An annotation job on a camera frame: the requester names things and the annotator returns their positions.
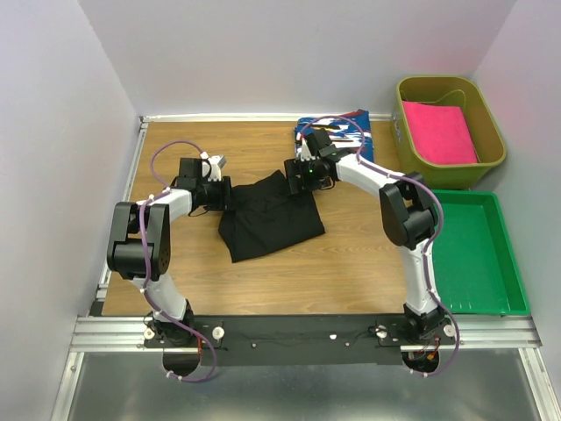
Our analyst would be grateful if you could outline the black garment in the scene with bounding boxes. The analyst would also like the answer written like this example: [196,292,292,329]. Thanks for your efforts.
[218,170,325,263]

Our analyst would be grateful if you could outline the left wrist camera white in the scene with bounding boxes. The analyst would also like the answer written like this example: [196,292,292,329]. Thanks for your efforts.
[200,152,226,182]

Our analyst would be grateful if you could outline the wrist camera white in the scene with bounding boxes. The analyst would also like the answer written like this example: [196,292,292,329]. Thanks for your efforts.
[295,133,316,161]
[200,152,226,182]

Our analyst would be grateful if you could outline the olive green plastic bin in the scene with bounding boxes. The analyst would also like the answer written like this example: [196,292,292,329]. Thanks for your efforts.
[392,75,507,189]

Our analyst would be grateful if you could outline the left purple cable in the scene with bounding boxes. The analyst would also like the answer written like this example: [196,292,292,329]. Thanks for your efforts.
[138,139,220,383]

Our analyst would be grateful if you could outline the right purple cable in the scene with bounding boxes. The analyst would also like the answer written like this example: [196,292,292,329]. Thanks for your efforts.
[297,116,462,378]

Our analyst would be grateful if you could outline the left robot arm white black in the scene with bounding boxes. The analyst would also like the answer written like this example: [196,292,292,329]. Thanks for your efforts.
[107,153,231,347]

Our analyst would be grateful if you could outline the pink folded cloth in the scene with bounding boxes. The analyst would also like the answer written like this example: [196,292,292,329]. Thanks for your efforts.
[402,102,478,165]

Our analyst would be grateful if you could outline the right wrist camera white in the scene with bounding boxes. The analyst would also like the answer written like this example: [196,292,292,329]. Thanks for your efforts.
[295,133,316,161]

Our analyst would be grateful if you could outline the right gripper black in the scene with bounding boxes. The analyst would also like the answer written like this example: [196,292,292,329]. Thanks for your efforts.
[284,155,331,196]

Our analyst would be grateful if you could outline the aluminium frame rail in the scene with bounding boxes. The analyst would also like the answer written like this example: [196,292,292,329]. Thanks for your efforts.
[50,318,543,421]

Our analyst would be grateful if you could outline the blue white red patterned pants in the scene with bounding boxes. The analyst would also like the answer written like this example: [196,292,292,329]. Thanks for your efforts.
[294,110,375,162]

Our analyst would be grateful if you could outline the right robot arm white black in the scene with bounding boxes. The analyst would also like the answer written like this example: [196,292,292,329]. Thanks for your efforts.
[284,129,445,344]

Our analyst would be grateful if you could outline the green plastic tray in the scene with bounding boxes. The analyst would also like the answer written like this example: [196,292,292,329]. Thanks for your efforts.
[433,189,530,316]

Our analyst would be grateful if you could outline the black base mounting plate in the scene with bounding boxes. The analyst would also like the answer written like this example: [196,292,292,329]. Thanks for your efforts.
[144,313,455,375]

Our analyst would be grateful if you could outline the purple cable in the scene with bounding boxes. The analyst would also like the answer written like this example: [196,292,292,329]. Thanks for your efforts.
[138,139,220,383]
[297,116,462,378]

